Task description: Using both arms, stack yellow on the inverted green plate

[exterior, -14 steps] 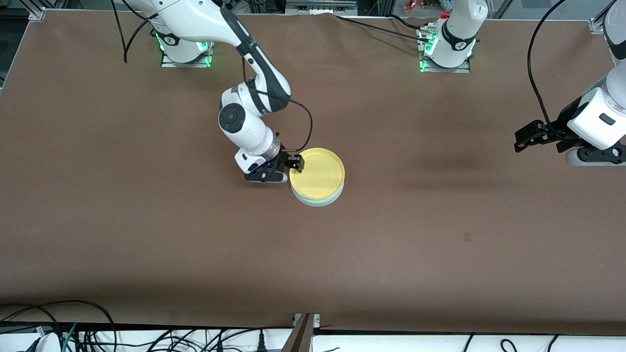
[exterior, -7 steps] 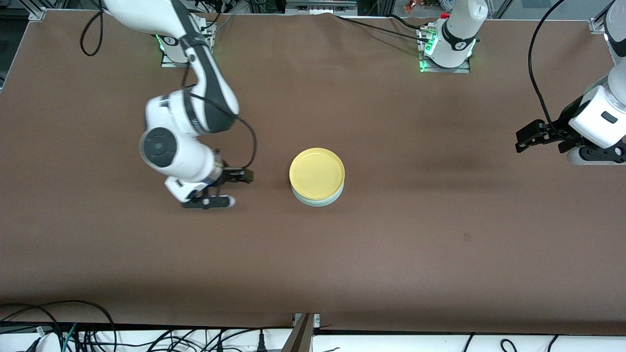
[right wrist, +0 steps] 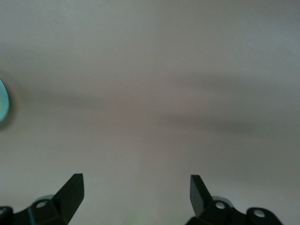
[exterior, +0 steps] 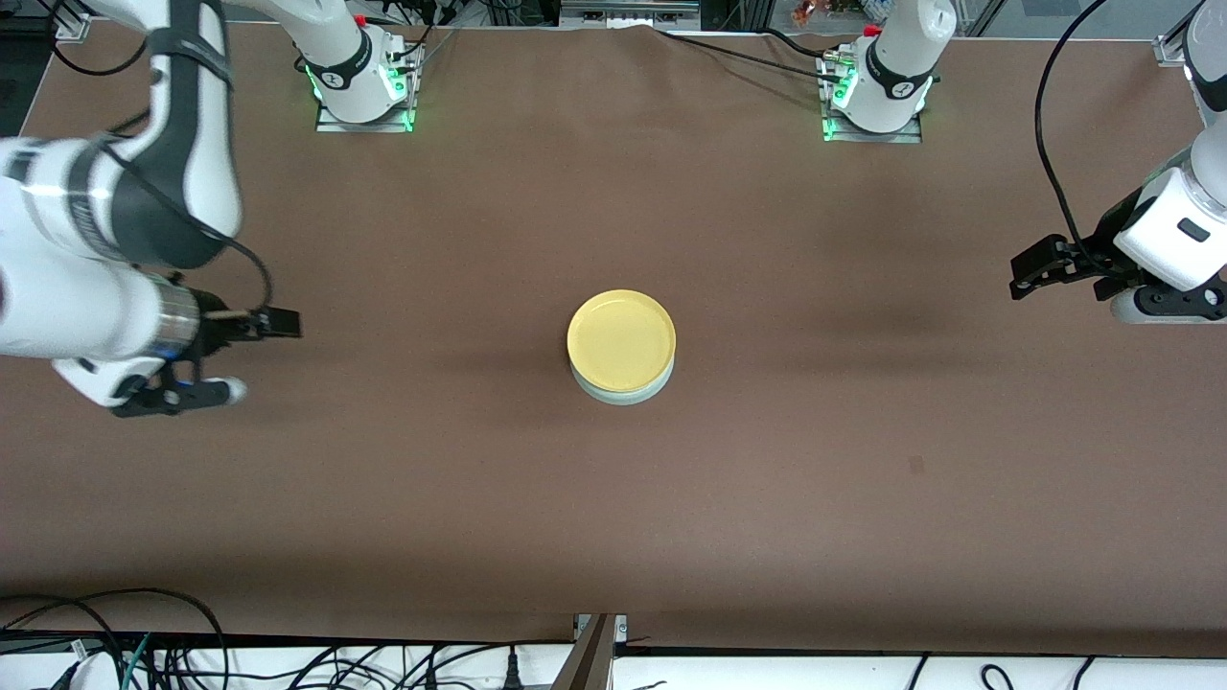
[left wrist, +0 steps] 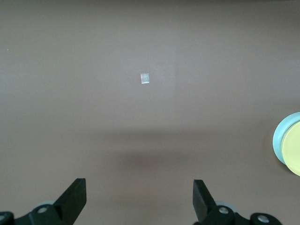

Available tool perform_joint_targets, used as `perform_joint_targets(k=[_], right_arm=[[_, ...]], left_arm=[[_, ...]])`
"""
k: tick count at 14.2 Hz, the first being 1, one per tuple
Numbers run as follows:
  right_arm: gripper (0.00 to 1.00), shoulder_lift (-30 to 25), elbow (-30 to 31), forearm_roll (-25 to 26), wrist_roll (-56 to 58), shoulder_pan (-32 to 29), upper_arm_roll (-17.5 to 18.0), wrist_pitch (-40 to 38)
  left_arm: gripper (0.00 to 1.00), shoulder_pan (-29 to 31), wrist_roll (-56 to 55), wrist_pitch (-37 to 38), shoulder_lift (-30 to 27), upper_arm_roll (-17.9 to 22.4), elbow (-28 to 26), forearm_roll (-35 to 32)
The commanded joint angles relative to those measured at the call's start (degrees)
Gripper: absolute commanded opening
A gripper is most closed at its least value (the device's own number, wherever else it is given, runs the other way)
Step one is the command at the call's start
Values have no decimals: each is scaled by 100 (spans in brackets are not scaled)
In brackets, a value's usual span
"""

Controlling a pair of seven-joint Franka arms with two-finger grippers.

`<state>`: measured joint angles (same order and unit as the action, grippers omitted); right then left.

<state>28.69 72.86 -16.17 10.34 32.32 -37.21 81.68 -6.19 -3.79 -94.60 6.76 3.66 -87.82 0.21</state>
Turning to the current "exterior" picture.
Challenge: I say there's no yellow round plate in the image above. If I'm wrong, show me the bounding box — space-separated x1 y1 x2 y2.
567 289 677 394

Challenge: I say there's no pale green round plate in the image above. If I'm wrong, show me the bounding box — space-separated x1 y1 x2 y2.
571 359 676 407

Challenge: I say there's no orange object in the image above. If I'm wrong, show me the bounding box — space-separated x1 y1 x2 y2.
791 0 868 27

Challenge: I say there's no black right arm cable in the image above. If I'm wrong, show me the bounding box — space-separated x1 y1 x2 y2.
43 0 274 317

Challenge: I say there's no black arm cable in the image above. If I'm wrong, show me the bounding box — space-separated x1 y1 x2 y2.
1033 0 1113 279
43 0 274 317

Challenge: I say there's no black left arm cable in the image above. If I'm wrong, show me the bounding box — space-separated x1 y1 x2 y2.
1033 0 1113 279

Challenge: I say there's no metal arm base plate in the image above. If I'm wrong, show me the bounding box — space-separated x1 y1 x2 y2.
822 48 926 145
314 43 423 133

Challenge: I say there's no black looped cable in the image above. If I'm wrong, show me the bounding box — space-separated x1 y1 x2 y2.
0 588 229 690

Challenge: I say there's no green cable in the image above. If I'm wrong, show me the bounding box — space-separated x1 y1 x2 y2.
120 632 154 690

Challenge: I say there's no black cable across table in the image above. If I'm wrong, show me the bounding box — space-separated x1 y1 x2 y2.
660 27 849 85

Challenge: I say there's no metal table bracket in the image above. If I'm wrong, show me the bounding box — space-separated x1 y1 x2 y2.
550 613 629 690

